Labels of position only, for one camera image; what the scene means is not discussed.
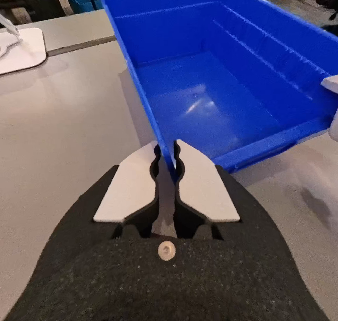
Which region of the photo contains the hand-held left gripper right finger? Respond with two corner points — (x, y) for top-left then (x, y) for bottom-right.
(173, 140), (241, 224)

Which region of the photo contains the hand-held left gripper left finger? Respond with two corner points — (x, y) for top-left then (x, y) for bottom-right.
(94, 142), (160, 224)

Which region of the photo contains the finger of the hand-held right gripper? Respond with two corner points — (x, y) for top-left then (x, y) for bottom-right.
(329, 109), (338, 142)
(321, 75), (338, 94)

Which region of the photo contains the blue plastic bin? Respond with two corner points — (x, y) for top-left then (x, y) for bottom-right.
(100, 0), (338, 175)

